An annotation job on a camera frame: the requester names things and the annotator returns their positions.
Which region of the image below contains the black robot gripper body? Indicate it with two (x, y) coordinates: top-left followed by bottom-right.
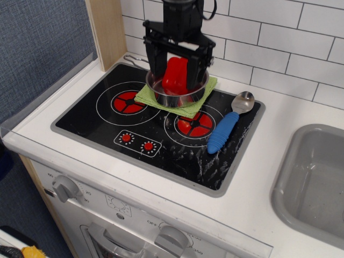
(143, 1), (216, 66)

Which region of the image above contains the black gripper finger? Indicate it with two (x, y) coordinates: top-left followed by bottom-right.
(146, 43), (167, 76)
(187, 52), (208, 91)

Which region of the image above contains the red plastic bell pepper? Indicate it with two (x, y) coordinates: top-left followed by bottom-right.
(161, 57), (188, 96)

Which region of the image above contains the silver metal pot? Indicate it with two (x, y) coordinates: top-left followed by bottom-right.
(124, 54), (210, 108)

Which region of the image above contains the green folded cloth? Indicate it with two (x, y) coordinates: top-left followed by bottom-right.
(134, 76), (217, 118)

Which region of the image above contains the black toy stovetop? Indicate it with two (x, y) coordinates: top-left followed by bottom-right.
(52, 63), (265, 197)

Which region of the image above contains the grey left oven knob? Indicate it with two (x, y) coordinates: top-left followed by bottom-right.
(52, 175), (82, 203)

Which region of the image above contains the grey oven knob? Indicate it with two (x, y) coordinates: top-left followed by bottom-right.
(52, 175), (82, 203)
(154, 226), (190, 257)

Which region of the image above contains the grey plastic sink basin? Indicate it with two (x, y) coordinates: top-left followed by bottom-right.
(271, 124), (343, 249)

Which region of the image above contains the grey right oven knob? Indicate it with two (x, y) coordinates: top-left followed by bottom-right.
(154, 226), (190, 257)

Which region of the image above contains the white toy oven front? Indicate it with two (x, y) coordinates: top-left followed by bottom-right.
(32, 161), (272, 257)

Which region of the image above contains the yellow object at corner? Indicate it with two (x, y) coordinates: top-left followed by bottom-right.
(21, 246), (46, 258)

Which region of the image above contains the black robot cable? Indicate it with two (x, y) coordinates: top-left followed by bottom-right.
(203, 0), (218, 21)

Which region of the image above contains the blue handled metal spoon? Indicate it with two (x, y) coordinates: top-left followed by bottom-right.
(207, 91), (255, 154)

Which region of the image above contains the wooden side post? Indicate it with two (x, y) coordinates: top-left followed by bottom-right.
(85, 0), (127, 71)

